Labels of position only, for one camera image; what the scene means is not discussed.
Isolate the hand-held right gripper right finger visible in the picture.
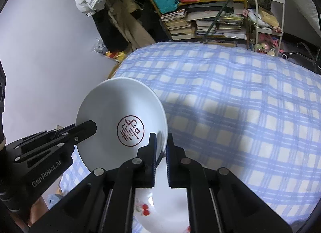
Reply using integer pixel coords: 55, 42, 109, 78
166, 133, 294, 233

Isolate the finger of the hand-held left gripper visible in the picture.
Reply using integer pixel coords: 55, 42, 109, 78
12, 120, 98, 164

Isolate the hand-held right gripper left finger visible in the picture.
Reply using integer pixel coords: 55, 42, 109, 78
29, 133, 158, 233

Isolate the large red patterned bowl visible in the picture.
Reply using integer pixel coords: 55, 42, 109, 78
75, 77, 168, 171

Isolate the white cherry print plate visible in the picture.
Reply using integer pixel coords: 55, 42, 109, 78
130, 156, 193, 233

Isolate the blue plaid tablecloth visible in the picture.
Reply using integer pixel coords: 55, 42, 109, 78
59, 41, 321, 226

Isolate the snack bag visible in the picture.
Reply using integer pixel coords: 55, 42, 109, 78
94, 38, 128, 63

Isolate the black hanging cloth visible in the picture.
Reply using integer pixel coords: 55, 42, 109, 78
92, 9, 129, 53

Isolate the beige cardboard sheet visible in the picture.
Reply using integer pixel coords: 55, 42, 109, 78
108, 0, 156, 50

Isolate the stack of books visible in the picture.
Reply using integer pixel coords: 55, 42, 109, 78
160, 7, 247, 41

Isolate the yellow wooden shelf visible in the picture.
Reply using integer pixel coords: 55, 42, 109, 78
135, 0, 249, 40

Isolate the green pole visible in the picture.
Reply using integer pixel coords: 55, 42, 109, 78
202, 0, 247, 43

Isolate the brown cardboard box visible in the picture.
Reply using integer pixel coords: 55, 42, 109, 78
258, 6, 280, 30

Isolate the white metal cart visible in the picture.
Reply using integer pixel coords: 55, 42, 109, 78
247, 0, 286, 55

